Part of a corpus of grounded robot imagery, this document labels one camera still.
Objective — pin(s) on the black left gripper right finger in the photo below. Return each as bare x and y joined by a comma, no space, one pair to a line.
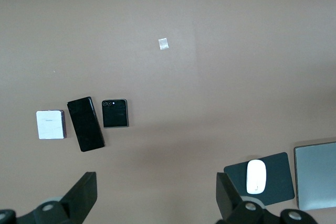
225,195

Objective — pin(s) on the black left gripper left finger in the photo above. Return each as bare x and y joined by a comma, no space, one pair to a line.
81,195

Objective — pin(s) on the black slab smartphone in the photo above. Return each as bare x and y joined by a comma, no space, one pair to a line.
86,124

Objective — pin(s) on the white lavender card box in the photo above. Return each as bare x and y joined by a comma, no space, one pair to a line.
50,125

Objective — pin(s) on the black flip phone dual camera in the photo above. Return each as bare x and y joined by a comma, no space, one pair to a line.
115,115

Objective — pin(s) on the white computer mouse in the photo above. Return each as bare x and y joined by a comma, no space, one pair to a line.
256,176

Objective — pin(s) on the black mouse pad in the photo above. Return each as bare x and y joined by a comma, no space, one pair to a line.
278,179

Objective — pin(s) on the grey closed laptop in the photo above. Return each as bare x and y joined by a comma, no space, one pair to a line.
316,176

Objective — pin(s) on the small clear tape piece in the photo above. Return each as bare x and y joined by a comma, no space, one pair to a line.
163,44

